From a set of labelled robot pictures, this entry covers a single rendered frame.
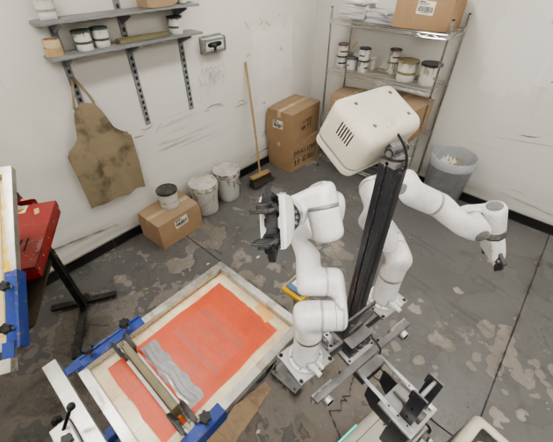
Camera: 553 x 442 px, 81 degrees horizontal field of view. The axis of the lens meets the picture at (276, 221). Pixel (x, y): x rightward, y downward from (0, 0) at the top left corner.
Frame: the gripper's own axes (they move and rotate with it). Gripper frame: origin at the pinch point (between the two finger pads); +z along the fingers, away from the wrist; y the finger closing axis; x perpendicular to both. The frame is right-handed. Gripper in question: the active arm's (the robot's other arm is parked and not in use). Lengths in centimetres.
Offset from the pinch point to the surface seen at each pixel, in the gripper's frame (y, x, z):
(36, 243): 18, 149, -85
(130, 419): 78, 68, -45
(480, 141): -42, -145, -339
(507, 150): -31, -166, -329
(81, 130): -56, 188, -164
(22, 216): 4, 173, -98
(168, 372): 68, 61, -61
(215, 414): 75, 36, -51
